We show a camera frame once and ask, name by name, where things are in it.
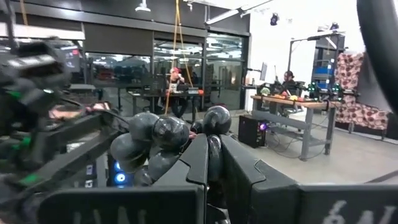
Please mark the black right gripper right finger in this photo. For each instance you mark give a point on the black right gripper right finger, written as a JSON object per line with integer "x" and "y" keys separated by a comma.
{"x": 280, "y": 202}

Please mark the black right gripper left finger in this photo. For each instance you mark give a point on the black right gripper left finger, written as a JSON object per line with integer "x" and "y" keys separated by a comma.
{"x": 124, "y": 205}

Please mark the black grape bunch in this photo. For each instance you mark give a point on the black grape bunch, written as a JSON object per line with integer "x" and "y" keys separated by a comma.
{"x": 169, "y": 132}

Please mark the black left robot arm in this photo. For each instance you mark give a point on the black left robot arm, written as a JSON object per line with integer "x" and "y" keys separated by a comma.
{"x": 31, "y": 77}

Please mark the black computer blue lights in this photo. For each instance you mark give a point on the black computer blue lights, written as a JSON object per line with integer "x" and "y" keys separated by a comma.
{"x": 119, "y": 177}

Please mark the black computer tower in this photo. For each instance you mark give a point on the black computer tower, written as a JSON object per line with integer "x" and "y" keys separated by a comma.
{"x": 248, "y": 130}

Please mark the wooden table grey legs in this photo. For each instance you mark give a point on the wooden table grey legs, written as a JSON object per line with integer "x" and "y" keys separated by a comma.
{"x": 308, "y": 105}

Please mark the wooden work table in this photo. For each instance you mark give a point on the wooden work table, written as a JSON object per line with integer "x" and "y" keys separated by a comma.
{"x": 62, "y": 113}

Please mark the dark office desk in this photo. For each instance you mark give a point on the dark office desk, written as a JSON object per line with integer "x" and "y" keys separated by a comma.
{"x": 161, "y": 95}

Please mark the person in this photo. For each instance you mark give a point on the person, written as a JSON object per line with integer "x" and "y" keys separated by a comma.
{"x": 174, "y": 82}
{"x": 289, "y": 82}

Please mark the black robot station green lights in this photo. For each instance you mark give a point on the black robot station green lights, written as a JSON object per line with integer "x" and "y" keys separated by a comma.
{"x": 329, "y": 90}

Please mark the computer monitor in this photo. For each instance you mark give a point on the computer monitor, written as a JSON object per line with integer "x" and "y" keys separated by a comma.
{"x": 263, "y": 71}

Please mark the blue storage bin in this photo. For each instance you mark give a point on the blue storage bin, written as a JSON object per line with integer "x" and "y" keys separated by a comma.
{"x": 323, "y": 70}

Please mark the red white patterned cloth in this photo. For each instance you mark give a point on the red white patterned cloth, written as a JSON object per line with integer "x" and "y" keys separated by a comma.
{"x": 351, "y": 71}

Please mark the black storage rack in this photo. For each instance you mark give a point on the black storage rack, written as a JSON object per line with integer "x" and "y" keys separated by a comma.
{"x": 339, "y": 46}

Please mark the purple spotlight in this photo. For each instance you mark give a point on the purple spotlight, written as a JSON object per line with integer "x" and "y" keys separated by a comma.
{"x": 334, "y": 25}
{"x": 274, "y": 19}

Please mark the long ceiling light bar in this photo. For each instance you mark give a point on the long ceiling light bar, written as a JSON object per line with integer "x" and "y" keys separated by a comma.
{"x": 222, "y": 17}

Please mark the white ceiling lamp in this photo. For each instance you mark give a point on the white ceiling lamp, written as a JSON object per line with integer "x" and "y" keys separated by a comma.
{"x": 143, "y": 7}

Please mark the grey overhead camera stand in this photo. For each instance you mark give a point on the grey overhead camera stand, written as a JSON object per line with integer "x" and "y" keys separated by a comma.
{"x": 289, "y": 53}

